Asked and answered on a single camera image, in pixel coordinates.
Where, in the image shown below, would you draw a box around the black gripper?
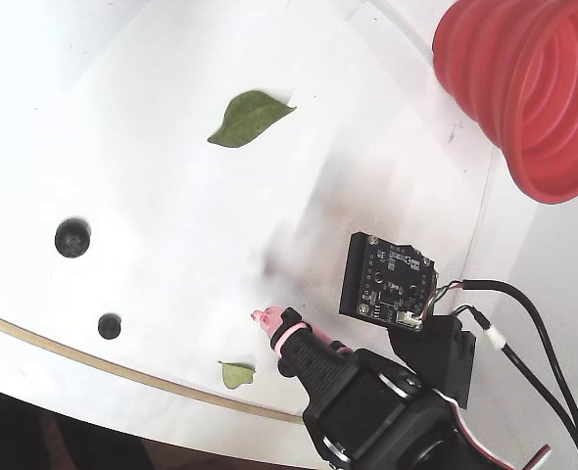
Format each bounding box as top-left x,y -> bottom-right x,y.
252,305 -> 425,470

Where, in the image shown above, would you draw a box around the red collapsible silicone cup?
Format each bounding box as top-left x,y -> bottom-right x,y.
431,0 -> 578,206

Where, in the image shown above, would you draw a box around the pale green leaf with stem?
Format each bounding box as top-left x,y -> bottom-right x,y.
218,360 -> 259,391

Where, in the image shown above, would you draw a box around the thin light wooden strip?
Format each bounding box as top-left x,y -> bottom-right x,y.
0,306 -> 306,426

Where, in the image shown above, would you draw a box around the dark blueberry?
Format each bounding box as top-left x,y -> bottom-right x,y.
54,218 -> 92,259
96,312 -> 123,342

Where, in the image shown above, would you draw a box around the white paper sheet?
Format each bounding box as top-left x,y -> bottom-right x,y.
0,0 -> 497,410

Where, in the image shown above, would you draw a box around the dark green pointed leaf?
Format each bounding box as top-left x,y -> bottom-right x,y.
207,89 -> 299,149

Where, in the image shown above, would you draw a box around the black wrist camera circuit board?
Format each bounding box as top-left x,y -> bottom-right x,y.
338,231 -> 440,333

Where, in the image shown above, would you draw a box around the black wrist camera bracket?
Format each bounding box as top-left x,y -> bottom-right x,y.
386,312 -> 477,408

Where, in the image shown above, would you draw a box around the black cable with white sleeve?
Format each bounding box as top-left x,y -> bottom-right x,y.
453,304 -> 578,437

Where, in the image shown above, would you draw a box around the red white servo wires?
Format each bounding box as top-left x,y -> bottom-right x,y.
518,442 -> 554,465

